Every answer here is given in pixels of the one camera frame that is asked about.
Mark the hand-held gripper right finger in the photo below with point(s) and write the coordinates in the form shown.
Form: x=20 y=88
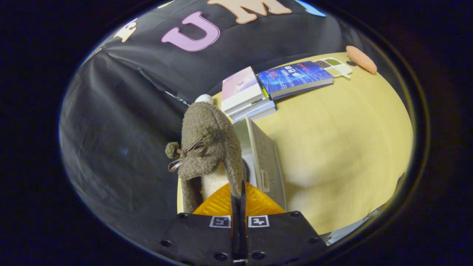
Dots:
x=281 y=240

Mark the dark object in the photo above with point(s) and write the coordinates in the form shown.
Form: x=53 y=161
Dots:
x=400 y=184

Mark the pink book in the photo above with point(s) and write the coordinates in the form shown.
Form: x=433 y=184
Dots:
x=240 y=87

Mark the orange oval pad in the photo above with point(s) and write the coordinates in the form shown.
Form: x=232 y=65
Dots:
x=361 y=59

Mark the white plush toy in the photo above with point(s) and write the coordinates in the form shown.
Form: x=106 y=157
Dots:
x=204 y=99

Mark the cream storage box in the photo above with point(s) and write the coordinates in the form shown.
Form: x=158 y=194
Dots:
x=268 y=155

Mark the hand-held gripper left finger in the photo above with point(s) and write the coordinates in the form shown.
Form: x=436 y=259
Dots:
x=199 y=240

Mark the black backdrop cloth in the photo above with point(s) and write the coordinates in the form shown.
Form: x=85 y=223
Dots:
x=122 y=111

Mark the white divided seasoning tray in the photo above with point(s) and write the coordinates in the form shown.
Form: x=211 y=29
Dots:
x=338 y=67

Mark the grey book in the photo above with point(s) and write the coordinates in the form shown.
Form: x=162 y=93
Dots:
x=258 y=109

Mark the blue book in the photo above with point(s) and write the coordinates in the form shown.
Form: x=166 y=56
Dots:
x=295 y=77

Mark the brown fuzzy shoe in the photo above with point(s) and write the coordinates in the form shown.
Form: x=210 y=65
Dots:
x=207 y=122

